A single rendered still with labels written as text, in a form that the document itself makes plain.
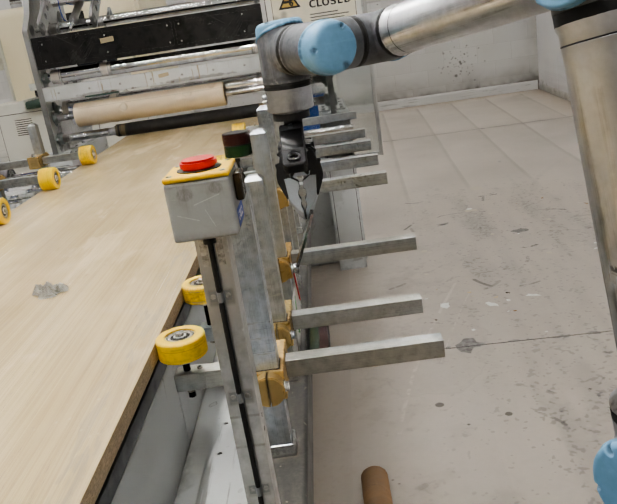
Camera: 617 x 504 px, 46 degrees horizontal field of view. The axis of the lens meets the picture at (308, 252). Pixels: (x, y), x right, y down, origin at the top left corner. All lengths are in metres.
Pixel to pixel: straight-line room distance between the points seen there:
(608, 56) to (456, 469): 1.70
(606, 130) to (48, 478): 0.73
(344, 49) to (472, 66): 9.09
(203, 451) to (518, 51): 9.38
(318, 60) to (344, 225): 2.76
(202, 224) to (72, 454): 0.34
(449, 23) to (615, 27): 0.41
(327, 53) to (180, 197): 0.57
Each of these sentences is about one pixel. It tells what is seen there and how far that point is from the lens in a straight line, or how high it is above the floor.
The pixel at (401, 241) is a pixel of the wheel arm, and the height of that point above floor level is 0.86.
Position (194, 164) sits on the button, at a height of 1.23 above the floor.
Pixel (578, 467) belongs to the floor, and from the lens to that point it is 2.35.
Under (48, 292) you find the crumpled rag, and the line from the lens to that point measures 1.54.
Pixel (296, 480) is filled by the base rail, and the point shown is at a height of 0.70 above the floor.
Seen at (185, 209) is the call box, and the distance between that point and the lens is 0.76.
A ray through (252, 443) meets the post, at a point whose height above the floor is 0.89.
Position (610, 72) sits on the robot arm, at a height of 1.26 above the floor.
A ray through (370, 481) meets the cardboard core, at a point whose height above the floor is 0.08.
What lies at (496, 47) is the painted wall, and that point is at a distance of 10.38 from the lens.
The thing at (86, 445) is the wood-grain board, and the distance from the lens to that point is 0.96.
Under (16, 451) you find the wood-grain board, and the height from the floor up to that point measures 0.90.
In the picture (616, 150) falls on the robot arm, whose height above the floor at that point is 1.18.
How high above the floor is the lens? 1.35
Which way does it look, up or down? 18 degrees down
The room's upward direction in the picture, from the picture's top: 9 degrees counter-clockwise
